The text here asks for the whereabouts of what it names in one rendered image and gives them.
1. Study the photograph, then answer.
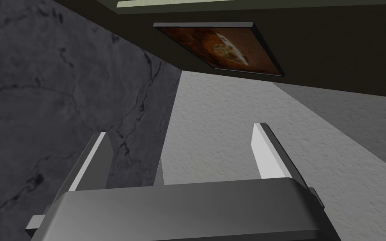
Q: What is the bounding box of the brown framed wall picture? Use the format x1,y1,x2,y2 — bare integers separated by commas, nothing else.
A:
152,22,285,77

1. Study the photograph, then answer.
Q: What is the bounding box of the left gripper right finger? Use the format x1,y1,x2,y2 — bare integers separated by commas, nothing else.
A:
250,122,309,190

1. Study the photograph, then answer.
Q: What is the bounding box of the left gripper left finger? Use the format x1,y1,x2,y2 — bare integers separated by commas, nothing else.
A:
53,131,115,204

